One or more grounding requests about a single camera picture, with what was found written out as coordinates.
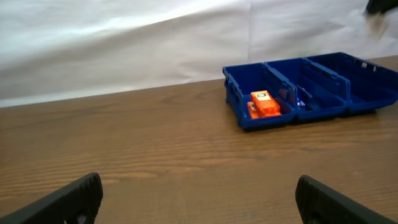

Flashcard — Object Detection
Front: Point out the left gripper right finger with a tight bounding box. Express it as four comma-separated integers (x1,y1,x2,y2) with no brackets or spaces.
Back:
295,174,397,224

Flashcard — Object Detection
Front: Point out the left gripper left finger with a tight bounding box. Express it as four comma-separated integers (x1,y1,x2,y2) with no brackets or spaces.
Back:
0,172,104,224

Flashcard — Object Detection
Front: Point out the blue tray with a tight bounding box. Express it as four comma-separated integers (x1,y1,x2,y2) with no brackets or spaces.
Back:
222,51,398,131

